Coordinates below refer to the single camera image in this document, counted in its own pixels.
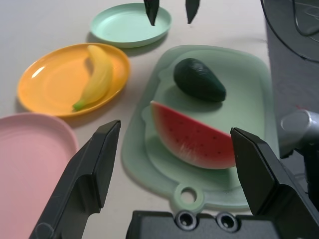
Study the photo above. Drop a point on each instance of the pink round plate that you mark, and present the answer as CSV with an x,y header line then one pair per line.
x,y
30,161

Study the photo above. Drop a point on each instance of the green cutting board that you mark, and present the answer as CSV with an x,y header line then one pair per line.
x,y
249,82

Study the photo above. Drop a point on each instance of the mint green round plate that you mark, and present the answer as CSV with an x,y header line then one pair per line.
x,y
124,27

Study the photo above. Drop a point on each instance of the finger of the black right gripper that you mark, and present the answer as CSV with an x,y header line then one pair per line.
x,y
152,10
192,10

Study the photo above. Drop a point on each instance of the grey robot left leg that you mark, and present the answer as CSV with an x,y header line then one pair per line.
x,y
299,129

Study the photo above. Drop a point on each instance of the yellow round plate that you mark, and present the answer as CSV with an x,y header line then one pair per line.
x,y
54,84

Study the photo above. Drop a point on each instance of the dark green avocado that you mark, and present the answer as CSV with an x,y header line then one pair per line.
x,y
197,78

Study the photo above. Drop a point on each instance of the red watermelon slice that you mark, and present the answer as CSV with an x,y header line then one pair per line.
x,y
197,142

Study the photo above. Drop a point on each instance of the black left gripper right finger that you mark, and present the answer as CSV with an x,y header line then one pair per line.
x,y
264,179

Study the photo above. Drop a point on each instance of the yellow banana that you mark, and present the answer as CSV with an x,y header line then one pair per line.
x,y
99,77

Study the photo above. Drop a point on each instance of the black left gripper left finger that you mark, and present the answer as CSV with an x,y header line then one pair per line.
x,y
82,179

